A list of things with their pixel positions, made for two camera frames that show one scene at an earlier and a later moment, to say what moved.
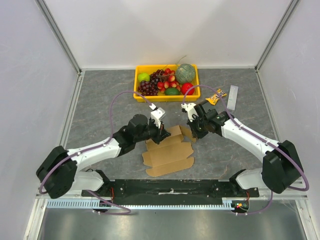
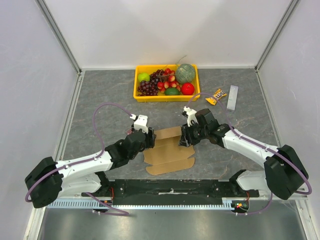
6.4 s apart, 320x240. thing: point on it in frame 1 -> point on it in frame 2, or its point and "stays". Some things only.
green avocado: [172, 91] stays
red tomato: [185, 86] stays
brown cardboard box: [170, 154] stays
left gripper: [161, 131] -> [150, 138]
